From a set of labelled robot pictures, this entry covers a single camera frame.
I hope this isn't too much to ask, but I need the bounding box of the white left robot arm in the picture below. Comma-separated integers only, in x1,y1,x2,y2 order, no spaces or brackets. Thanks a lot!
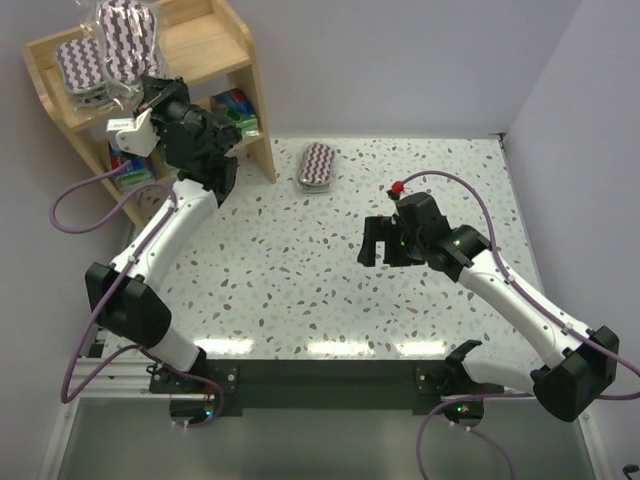
85,75,242,373

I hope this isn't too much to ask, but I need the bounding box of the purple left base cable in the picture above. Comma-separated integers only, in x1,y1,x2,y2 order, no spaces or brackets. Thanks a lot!
144,349,231,430

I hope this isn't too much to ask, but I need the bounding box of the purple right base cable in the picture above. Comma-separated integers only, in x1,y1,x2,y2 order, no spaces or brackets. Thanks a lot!
417,389,521,480

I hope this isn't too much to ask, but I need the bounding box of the aluminium frame rail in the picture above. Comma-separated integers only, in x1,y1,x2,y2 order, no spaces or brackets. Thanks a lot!
69,329,161,401

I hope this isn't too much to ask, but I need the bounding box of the purple wavy sponge pack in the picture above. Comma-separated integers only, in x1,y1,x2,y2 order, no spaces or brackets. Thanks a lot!
55,37,116,109
297,142,337,193
77,0,168,110

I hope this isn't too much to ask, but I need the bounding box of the wooden three-tier shelf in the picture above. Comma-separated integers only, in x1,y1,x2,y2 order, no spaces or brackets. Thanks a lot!
22,0,278,244

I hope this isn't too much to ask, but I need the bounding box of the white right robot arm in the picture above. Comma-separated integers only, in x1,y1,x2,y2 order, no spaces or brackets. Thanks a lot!
358,192,620,422

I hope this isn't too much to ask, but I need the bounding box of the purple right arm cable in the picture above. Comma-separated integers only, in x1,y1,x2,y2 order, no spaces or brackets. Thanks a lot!
399,169,640,401

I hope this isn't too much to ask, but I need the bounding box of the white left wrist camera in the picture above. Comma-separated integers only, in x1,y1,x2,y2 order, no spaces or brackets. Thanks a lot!
106,110,159,157

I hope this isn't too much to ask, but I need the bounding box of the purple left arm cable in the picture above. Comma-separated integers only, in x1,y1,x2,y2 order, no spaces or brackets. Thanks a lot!
52,159,176,404

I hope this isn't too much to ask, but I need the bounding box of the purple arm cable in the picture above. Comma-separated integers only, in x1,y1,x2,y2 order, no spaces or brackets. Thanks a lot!
399,169,640,401
52,159,176,404

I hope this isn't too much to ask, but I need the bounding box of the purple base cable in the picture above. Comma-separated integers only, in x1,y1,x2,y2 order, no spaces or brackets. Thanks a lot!
144,349,231,430
417,389,521,480

